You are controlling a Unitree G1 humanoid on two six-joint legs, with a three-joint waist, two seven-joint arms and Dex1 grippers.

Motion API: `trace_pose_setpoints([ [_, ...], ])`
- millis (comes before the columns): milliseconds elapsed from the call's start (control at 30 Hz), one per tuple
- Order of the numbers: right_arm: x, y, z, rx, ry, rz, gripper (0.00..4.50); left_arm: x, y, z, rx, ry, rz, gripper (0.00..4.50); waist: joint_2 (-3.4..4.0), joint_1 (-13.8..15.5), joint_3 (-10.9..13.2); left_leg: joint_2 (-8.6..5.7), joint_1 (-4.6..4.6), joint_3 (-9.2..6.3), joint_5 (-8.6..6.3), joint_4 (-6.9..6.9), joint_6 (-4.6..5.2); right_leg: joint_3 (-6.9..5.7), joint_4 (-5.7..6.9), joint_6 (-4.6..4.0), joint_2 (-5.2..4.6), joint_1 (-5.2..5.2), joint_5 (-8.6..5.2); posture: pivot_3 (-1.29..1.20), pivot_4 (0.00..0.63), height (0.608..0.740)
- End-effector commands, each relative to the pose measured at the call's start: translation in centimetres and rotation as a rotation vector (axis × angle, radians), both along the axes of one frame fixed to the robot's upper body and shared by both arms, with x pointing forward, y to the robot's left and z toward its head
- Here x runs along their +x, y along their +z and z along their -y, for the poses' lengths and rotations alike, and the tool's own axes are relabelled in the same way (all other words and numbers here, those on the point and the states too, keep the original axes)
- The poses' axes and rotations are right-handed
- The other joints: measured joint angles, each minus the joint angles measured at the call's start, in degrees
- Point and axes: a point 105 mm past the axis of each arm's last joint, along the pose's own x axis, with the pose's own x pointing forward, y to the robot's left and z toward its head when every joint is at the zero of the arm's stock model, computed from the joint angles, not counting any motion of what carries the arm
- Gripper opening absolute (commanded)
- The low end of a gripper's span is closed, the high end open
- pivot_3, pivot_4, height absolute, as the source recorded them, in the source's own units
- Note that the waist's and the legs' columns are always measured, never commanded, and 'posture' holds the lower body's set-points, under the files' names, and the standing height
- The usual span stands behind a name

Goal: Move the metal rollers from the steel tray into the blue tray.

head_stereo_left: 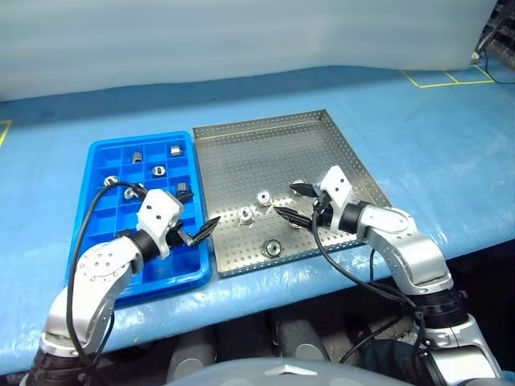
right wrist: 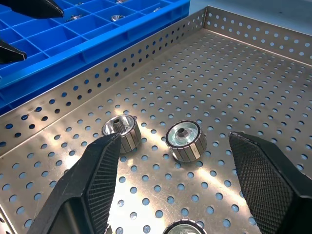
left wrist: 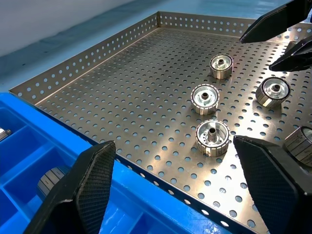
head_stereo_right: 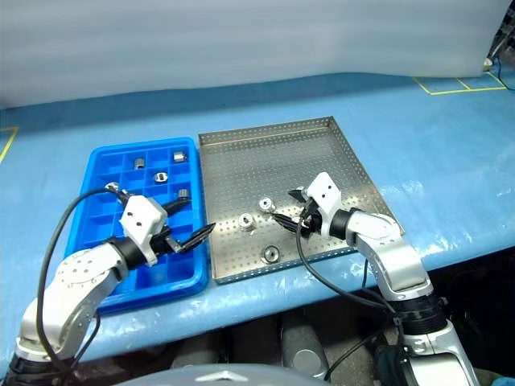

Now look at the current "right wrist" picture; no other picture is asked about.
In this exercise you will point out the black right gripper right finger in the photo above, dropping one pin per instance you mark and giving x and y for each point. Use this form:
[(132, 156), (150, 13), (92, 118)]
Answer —
[(273, 185)]

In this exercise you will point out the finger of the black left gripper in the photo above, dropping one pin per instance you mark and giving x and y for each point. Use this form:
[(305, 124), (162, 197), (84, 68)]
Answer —
[(9, 53), (39, 8)]

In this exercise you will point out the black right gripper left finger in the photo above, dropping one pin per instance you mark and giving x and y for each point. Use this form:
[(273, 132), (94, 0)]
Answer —
[(80, 190)]

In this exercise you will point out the blue compartment tray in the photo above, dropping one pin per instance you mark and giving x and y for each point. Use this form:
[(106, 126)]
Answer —
[(61, 36)]

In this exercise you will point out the perforated metal tray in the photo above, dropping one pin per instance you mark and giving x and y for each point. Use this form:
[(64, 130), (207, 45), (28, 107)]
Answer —
[(195, 85)]

